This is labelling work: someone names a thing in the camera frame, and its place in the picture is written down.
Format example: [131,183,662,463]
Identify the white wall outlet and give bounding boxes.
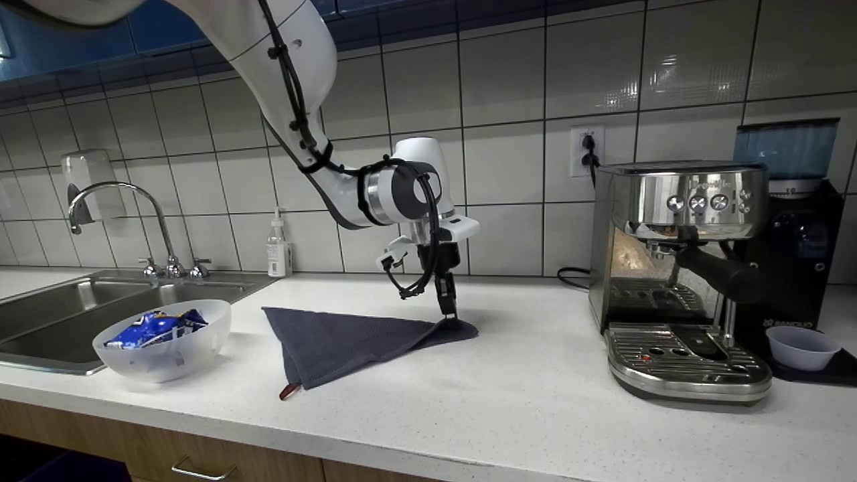
[569,125,609,187]

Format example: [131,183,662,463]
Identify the clear soap pump bottle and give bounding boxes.
[266,208,294,281]

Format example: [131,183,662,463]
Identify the blue chips bag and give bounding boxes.
[105,309,208,354]

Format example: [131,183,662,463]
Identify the stainless steel espresso machine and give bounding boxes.
[587,161,778,408]

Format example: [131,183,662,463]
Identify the white wall dispenser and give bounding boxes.
[60,147,131,227]

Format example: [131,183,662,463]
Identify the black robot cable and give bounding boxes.
[254,0,448,302]

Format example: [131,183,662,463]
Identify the translucent plastic bowl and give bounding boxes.
[91,297,235,389]

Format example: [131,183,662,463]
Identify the chrome sink faucet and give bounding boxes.
[64,176,218,281]

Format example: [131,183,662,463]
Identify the grey towel with red tag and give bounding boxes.
[259,306,483,402]

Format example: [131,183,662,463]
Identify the black power cable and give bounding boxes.
[555,132,605,291]

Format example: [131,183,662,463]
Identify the small translucent plastic cup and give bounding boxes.
[764,325,844,376]

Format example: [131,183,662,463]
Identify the wooden base cabinet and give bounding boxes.
[0,397,451,482]

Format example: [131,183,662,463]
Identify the black coffee grinder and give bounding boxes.
[731,117,850,331]

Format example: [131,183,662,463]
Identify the silver drawer handle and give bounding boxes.
[166,460,231,482]

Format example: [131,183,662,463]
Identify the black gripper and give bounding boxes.
[415,226,467,321]

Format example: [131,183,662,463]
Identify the stainless steel sink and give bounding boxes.
[0,271,275,378]

